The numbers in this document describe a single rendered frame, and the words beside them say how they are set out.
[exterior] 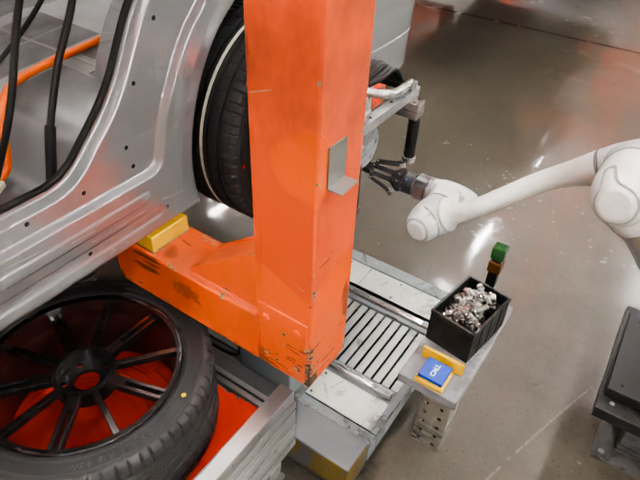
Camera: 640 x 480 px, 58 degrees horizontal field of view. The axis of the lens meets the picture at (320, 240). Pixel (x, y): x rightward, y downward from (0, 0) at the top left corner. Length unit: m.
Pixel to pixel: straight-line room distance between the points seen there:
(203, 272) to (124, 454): 0.46
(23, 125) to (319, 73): 0.94
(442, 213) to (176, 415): 0.91
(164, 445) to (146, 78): 0.84
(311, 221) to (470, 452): 1.18
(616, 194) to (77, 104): 1.32
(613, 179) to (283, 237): 0.77
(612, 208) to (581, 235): 1.59
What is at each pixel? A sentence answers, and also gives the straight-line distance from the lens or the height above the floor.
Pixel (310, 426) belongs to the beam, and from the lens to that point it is 1.88.
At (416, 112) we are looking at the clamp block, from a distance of 1.77.
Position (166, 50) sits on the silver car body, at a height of 1.18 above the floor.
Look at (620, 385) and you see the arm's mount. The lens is 1.97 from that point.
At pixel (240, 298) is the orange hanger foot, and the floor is 0.68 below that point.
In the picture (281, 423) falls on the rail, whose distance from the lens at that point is 1.67.
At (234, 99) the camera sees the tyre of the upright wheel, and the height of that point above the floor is 1.03.
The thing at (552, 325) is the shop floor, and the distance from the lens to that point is 2.54.
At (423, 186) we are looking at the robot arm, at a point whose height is 0.67.
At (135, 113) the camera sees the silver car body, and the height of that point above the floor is 1.07.
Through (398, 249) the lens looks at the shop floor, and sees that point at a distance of 2.69.
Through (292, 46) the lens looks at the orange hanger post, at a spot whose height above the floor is 1.36.
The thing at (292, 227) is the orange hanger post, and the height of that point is 1.00.
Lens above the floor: 1.71
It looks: 39 degrees down
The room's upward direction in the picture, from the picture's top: 3 degrees clockwise
